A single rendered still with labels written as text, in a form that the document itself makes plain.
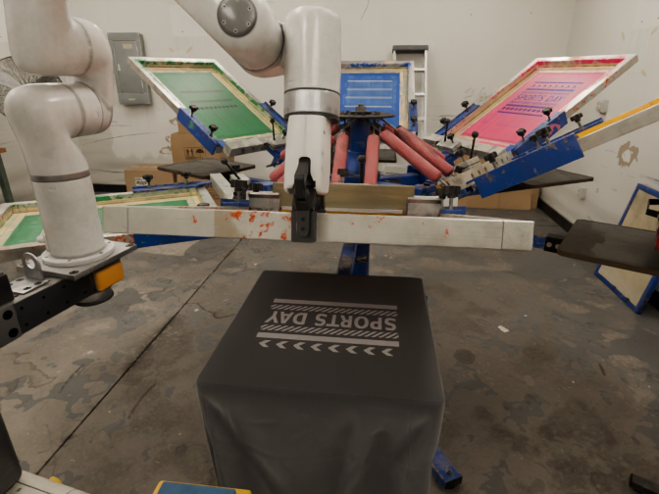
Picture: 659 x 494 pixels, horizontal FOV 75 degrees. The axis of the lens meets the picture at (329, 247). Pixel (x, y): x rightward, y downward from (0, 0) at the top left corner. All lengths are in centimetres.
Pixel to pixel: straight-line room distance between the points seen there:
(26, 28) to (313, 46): 46
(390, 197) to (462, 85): 421
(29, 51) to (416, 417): 86
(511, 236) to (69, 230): 74
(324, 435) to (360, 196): 60
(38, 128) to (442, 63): 472
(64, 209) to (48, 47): 26
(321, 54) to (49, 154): 51
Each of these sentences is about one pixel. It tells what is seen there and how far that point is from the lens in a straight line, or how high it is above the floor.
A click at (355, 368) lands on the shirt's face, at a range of 84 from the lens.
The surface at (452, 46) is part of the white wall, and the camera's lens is 528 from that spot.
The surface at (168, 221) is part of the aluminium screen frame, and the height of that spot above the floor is 128.
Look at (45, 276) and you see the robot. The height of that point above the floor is 112.
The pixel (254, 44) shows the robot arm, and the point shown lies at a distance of 56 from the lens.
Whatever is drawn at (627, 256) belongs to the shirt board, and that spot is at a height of 95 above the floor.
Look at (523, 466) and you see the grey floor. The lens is 209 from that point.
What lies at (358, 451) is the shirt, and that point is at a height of 82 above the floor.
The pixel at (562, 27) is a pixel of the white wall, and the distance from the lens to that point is 555.
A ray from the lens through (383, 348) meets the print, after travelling 90.
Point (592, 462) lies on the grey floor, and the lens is 222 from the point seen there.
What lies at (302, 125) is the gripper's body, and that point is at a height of 141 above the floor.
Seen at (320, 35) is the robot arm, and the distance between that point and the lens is 59.
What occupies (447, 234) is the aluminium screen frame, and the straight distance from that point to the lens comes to 57.
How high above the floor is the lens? 146
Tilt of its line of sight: 22 degrees down
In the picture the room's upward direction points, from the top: straight up
